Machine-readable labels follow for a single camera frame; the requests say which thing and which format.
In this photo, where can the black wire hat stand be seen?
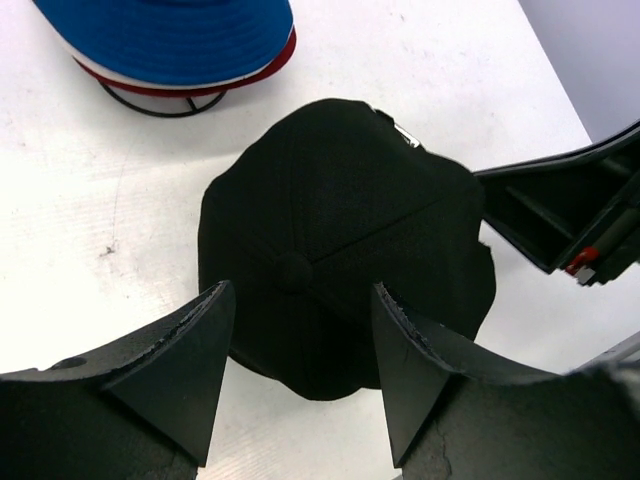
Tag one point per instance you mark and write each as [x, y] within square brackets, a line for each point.
[163, 107]

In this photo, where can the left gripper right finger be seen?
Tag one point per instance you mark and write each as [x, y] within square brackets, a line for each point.
[455, 410]

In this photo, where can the red bucket hat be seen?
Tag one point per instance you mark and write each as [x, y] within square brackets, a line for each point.
[173, 93]

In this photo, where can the white bucket hat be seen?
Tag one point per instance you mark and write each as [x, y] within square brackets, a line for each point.
[150, 80]

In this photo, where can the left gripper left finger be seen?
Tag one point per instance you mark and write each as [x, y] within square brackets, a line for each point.
[140, 407]

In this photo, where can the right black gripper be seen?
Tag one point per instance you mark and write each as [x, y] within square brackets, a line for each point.
[577, 211]

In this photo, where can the black embroidered cap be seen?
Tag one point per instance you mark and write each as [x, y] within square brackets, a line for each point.
[330, 201]

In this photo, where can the blue bucket hat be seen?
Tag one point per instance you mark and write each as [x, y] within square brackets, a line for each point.
[187, 41]

